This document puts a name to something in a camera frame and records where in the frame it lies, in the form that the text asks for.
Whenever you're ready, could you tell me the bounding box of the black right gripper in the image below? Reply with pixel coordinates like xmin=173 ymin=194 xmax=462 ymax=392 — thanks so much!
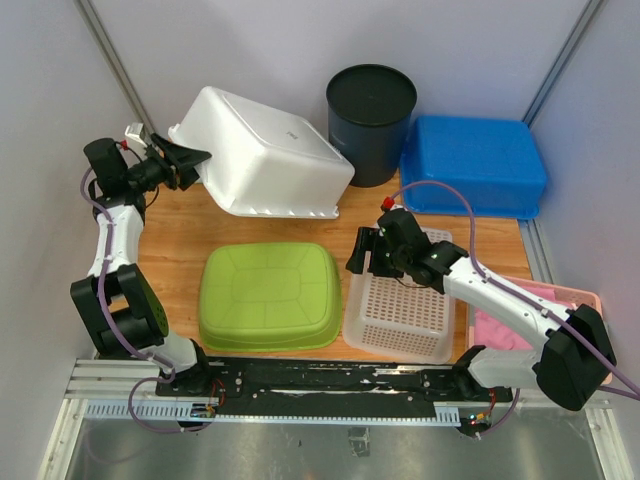
xmin=345 ymin=227 xmax=409 ymax=278

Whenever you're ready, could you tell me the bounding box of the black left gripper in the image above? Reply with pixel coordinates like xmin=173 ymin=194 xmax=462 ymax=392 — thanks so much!
xmin=126 ymin=133 xmax=212 ymax=193

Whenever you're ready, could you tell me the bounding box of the white rectangular plastic tub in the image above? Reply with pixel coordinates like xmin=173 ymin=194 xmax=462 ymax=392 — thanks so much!
xmin=168 ymin=86 xmax=355 ymax=219

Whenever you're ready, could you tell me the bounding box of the white perforated plastic basket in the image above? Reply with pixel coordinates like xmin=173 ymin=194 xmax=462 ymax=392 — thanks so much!
xmin=342 ymin=253 xmax=455 ymax=364

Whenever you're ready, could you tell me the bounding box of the lime green plastic basin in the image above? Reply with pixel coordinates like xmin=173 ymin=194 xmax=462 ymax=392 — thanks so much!
xmin=198 ymin=242 xmax=342 ymax=353

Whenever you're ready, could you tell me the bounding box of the dark grey round bucket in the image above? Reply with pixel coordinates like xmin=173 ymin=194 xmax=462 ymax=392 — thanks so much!
xmin=326 ymin=64 xmax=418 ymax=188

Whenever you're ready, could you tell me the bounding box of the large blue plastic tub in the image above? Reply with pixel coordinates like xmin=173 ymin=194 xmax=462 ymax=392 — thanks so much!
xmin=400 ymin=115 xmax=547 ymax=220

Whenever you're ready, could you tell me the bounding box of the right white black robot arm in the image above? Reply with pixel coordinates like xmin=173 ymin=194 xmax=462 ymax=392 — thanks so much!
xmin=346 ymin=207 xmax=616 ymax=411

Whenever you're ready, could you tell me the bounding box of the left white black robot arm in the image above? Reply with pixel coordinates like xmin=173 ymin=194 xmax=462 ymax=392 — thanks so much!
xmin=70 ymin=134 xmax=214 ymax=396

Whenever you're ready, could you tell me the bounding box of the pink cloth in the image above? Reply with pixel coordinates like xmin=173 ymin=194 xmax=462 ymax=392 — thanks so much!
xmin=468 ymin=277 xmax=557 ymax=351

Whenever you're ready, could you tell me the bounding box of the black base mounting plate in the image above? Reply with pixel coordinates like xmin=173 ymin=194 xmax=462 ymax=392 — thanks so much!
xmin=155 ymin=356 xmax=513 ymax=417

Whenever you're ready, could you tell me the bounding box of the pink perforated plastic basket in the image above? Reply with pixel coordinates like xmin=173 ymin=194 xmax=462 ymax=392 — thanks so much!
xmin=467 ymin=273 xmax=617 ymax=386

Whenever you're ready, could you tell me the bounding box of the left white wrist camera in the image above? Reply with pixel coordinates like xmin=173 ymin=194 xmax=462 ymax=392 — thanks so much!
xmin=124 ymin=122 xmax=149 ymax=149

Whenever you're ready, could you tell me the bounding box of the grey aluminium frame rail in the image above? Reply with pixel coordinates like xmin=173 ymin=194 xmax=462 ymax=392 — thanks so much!
xmin=73 ymin=0 xmax=156 ymax=133

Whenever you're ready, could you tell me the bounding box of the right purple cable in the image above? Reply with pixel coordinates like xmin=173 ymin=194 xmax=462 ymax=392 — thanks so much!
xmin=387 ymin=180 xmax=640 ymax=441

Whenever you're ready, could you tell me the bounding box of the purple cable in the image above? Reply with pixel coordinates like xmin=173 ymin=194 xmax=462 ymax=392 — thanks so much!
xmin=387 ymin=180 xmax=640 ymax=441
xmin=79 ymin=164 xmax=211 ymax=434

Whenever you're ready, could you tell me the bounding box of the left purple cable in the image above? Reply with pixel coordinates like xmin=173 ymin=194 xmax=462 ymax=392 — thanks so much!
xmin=79 ymin=164 xmax=211 ymax=434

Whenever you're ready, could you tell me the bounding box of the white slotted cable duct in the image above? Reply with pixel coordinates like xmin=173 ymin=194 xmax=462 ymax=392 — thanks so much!
xmin=82 ymin=402 xmax=461 ymax=427

